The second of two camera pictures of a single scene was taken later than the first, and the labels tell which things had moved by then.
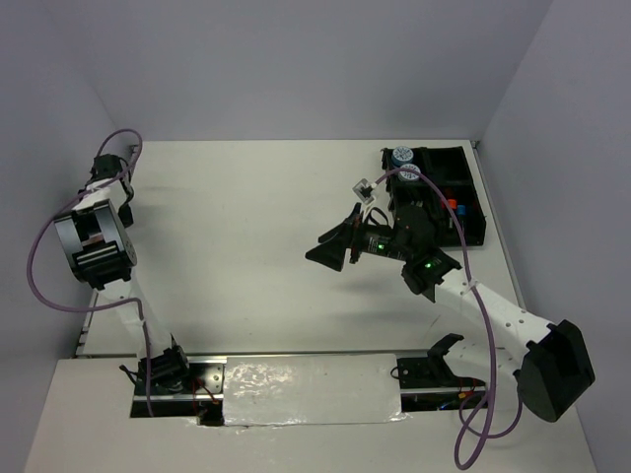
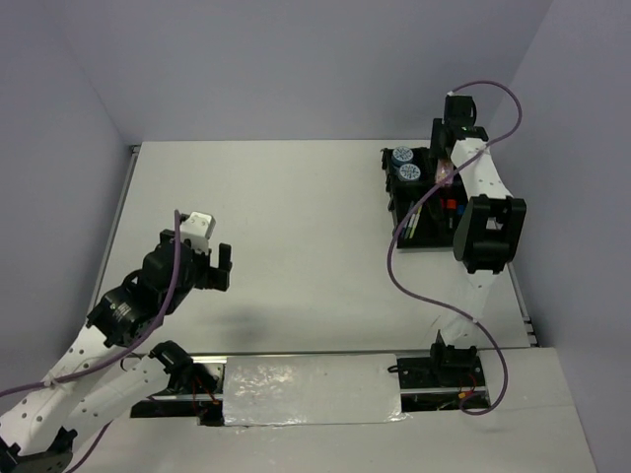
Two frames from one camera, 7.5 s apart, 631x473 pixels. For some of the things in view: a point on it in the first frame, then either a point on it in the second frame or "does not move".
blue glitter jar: x=408 y=175 does not move
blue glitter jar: x=402 y=156 does not move
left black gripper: x=126 y=216 → x=216 y=276
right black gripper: x=332 y=252 → x=437 y=151
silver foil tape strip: x=312 y=389 does not move
